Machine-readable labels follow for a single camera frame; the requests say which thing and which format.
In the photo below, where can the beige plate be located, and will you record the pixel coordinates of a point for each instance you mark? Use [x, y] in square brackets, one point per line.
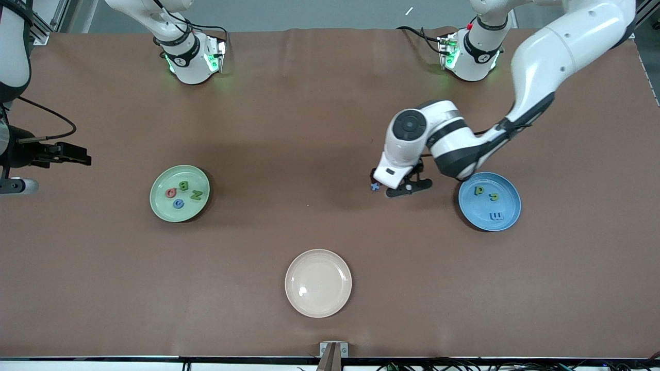
[318, 283]

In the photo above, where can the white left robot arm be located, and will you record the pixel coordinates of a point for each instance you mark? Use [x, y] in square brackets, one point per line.
[546, 51]

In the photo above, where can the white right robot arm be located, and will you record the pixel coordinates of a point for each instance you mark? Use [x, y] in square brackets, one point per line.
[13, 51]

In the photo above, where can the pink letter Q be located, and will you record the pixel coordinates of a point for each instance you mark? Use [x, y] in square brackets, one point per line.
[170, 193]

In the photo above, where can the blue plate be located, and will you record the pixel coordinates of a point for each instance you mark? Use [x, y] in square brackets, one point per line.
[477, 214]

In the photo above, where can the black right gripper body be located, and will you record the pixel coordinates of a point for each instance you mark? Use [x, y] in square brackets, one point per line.
[21, 154]

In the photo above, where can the brown table cover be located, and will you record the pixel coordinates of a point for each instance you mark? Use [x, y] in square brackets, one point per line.
[330, 129]

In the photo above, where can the light green plate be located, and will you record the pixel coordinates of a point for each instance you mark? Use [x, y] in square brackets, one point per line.
[178, 214]

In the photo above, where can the aluminium frame post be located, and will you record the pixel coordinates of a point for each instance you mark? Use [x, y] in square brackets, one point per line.
[41, 33]

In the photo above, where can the metal camera bracket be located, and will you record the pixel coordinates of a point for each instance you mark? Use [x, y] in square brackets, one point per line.
[333, 355]

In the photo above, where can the blue lowercase letter m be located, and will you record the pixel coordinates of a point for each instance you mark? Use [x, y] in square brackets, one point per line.
[497, 216]

